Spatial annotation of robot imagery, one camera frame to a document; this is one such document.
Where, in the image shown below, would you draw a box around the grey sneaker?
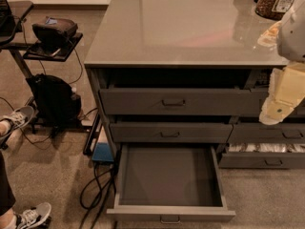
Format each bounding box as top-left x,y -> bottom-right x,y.
15,202 -> 51,229
0,106 -> 34,141

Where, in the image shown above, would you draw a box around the person leg dark shorts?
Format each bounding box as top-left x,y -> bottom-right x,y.
0,153 -> 16,229

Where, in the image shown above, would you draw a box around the black floor cables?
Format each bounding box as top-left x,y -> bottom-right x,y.
78,162 -> 119,229

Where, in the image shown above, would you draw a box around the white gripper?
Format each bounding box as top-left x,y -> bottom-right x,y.
259,61 -> 305,125

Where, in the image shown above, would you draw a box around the black backpack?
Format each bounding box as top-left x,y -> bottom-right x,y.
27,73 -> 82,128

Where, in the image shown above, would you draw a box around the packets in bottom right drawer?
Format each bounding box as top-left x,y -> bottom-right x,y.
229,143 -> 305,153

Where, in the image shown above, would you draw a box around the black laptop on stand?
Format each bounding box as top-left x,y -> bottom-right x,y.
0,0 -> 16,36

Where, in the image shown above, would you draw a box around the blue box on floor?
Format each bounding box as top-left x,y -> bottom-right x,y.
92,142 -> 113,163

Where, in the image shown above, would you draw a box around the grey sneaker lower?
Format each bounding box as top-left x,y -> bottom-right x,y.
15,202 -> 51,229

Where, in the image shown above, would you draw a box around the black pouch on shelf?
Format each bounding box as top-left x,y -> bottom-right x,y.
32,16 -> 78,46

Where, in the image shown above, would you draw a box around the grey sneaker upper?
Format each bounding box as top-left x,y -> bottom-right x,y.
0,106 -> 34,141

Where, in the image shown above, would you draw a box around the grey drawer cabinet island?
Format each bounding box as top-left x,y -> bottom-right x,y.
83,0 -> 305,164

